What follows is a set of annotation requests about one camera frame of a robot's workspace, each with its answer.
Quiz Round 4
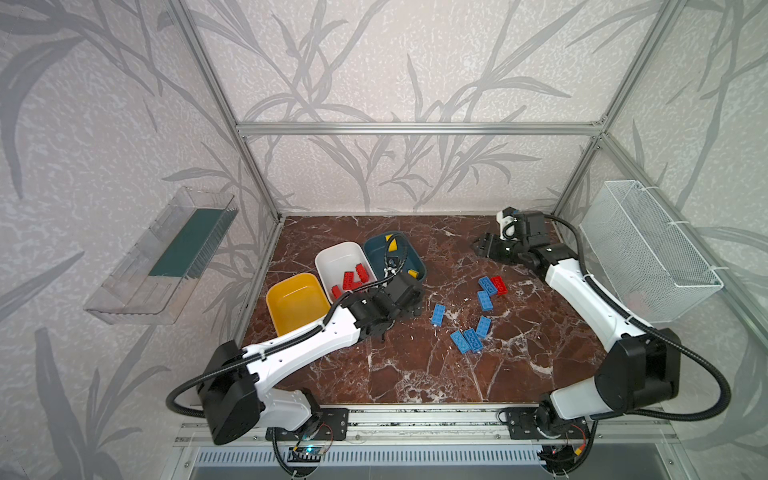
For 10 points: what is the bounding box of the red lego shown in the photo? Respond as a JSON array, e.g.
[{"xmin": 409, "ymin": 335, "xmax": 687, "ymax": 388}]
[{"xmin": 490, "ymin": 276, "xmax": 508, "ymax": 296}]

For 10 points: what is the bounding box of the blue lego cluster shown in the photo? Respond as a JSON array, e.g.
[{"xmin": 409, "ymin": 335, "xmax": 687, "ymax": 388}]
[{"xmin": 478, "ymin": 276, "xmax": 498, "ymax": 296}]

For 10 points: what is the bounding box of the yellow plastic bin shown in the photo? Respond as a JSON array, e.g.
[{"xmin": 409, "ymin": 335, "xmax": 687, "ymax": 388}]
[{"xmin": 266, "ymin": 273, "xmax": 330, "ymax": 336}]

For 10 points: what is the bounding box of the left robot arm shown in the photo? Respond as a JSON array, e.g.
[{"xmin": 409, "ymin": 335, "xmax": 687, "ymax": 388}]
[{"xmin": 165, "ymin": 272, "xmax": 424, "ymax": 445}]

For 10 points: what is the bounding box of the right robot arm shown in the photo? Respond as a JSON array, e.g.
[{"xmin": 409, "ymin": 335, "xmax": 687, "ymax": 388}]
[{"xmin": 473, "ymin": 207, "xmax": 732, "ymax": 429}]

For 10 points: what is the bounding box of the teal plastic bin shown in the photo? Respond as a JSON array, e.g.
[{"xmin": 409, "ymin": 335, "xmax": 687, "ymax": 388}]
[{"xmin": 363, "ymin": 231, "xmax": 427, "ymax": 283}]

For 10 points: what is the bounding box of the white plastic bin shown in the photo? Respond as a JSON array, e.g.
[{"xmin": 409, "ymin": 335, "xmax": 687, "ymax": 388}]
[{"xmin": 314, "ymin": 241, "xmax": 377, "ymax": 303}]

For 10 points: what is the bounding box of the aluminium front rail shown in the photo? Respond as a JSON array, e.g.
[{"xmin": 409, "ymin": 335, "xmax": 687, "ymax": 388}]
[{"xmin": 173, "ymin": 403, "xmax": 679, "ymax": 448}]

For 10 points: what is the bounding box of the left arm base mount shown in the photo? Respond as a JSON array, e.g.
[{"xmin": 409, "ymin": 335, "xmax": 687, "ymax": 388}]
[{"xmin": 265, "ymin": 408, "xmax": 350, "ymax": 442}]

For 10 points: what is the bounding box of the white wire wall basket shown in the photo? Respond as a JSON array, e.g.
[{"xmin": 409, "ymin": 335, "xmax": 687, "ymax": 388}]
[{"xmin": 580, "ymin": 180, "xmax": 723, "ymax": 324}]

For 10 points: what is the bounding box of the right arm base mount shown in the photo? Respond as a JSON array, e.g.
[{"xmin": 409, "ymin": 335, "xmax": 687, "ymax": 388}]
[{"xmin": 496, "ymin": 406, "xmax": 591, "ymax": 445}]

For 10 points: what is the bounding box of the clear plastic wall shelf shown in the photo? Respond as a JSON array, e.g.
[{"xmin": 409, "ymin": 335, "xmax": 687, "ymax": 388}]
[{"xmin": 84, "ymin": 187, "xmax": 239, "ymax": 325}]

